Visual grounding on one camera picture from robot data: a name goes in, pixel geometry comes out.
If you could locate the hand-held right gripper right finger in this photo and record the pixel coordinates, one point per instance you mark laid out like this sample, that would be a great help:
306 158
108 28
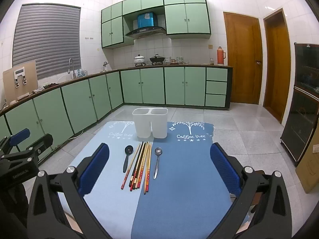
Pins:
224 169

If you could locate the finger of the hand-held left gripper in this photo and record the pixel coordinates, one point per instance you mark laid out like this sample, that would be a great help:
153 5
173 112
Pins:
21 135
46 140

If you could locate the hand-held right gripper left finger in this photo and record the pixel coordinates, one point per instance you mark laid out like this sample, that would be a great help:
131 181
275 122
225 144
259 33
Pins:
96 169

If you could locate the bamboo chopstick red end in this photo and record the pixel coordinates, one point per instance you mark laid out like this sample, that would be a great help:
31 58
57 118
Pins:
149 165
131 165
143 163

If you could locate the black spoon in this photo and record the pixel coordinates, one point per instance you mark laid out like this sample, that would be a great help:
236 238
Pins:
128 151

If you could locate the dark chopstick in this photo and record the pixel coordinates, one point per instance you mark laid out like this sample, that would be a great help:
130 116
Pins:
141 163
136 163

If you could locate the white two-compartment utensil holder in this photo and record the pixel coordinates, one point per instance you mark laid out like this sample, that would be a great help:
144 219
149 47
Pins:
149 124

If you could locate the light blue printed mat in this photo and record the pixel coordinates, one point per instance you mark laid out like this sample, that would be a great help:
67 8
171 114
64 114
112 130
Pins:
109 204

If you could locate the dark blue printed mat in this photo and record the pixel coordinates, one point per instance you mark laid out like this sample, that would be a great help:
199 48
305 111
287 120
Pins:
187 191

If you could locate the bottles by sink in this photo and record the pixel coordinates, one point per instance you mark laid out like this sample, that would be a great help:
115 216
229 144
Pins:
81 73

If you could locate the chrome sink faucet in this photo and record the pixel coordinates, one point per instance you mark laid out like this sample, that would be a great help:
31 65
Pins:
71 66

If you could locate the cardboard box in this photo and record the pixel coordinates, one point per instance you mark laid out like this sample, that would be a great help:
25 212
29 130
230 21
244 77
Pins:
310 169

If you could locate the grey window blind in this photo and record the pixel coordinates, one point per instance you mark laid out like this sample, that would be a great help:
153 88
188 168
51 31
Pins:
47 42

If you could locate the green base cabinets with countertop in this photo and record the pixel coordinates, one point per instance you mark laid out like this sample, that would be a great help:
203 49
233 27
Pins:
149 87

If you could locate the black glass-door cabinet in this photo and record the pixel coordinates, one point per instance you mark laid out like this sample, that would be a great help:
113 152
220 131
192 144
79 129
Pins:
301 104

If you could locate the glass jar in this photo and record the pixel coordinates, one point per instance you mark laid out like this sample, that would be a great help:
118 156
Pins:
211 61

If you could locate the orange thermos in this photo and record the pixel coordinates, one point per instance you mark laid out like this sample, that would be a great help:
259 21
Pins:
220 56

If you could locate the plain wooden door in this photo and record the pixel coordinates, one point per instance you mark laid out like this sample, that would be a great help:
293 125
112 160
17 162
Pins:
278 67

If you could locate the white cooking pot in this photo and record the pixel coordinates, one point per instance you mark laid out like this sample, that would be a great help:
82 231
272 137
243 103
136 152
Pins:
139 60

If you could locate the stacked bowls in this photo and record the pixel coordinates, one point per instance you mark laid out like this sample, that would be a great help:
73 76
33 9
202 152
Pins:
168 60

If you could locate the black wok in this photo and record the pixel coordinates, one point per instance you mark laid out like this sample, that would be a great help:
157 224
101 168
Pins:
157 59

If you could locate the black range hood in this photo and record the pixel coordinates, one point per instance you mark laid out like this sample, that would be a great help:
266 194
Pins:
145 31

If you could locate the blue box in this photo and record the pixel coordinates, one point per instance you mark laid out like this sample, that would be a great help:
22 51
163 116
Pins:
147 20

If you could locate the small wall tap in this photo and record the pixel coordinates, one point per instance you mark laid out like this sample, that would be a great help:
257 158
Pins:
106 65

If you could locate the green wall cabinets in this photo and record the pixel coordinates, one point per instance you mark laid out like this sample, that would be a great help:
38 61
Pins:
187 17

